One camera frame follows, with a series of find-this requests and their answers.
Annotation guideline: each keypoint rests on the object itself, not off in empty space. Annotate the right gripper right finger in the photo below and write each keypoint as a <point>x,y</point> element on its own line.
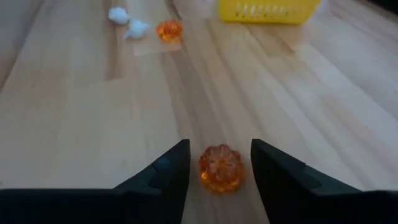
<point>311,205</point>

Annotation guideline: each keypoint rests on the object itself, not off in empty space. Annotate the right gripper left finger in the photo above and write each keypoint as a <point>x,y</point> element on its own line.
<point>109,205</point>

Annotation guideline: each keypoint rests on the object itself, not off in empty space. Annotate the orange translucent pumpkin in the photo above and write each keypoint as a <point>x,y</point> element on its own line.
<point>221,168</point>
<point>169,31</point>

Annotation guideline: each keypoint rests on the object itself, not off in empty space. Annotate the white ghost figure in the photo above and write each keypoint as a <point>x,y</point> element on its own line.
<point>118,15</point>
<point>136,29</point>

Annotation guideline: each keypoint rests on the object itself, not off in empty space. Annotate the yellow plastic basket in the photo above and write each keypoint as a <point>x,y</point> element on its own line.
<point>267,11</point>

